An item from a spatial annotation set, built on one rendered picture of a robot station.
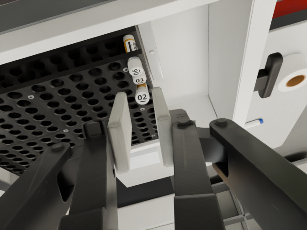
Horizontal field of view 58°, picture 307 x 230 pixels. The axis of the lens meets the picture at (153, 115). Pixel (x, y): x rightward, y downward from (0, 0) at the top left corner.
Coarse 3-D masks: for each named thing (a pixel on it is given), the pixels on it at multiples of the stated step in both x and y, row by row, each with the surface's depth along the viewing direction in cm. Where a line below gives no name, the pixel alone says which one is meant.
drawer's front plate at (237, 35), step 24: (240, 0) 20; (264, 0) 18; (216, 24) 29; (240, 24) 22; (264, 24) 20; (216, 48) 31; (240, 48) 23; (216, 72) 35; (240, 72) 25; (216, 96) 39; (240, 96) 28; (240, 120) 33
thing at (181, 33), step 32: (32, 0) 24; (64, 0) 23; (96, 0) 22; (128, 0) 22; (160, 0) 21; (192, 0) 21; (0, 32) 22; (32, 32) 22; (64, 32) 21; (96, 32) 22; (160, 32) 31; (192, 32) 32; (0, 64) 23; (192, 64) 37; (192, 96) 44
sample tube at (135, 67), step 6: (126, 36) 26; (132, 36) 26; (126, 42) 25; (132, 42) 25; (126, 48) 25; (132, 48) 25; (132, 60) 24; (138, 60) 24; (132, 66) 24; (138, 66) 24; (132, 72) 24; (138, 72) 24
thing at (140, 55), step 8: (128, 56) 24; (136, 56) 24; (144, 64) 25; (128, 72) 26; (152, 88) 29; (152, 96) 30; (152, 104) 31; (144, 112) 32; (152, 112) 33; (152, 120) 36; (152, 128) 36
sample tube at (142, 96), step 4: (140, 84) 26; (144, 84) 26; (136, 88) 26; (140, 88) 25; (144, 88) 25; (136, 92) 24; (140, 92) 23; (144, 92) 23; (136, 96) 23; (140, 96) 23; (144, 96) 23; (148, 96) 24; (136, 100) 24; (140, 100) 24; (144, 100) 24; (144, 104) 24
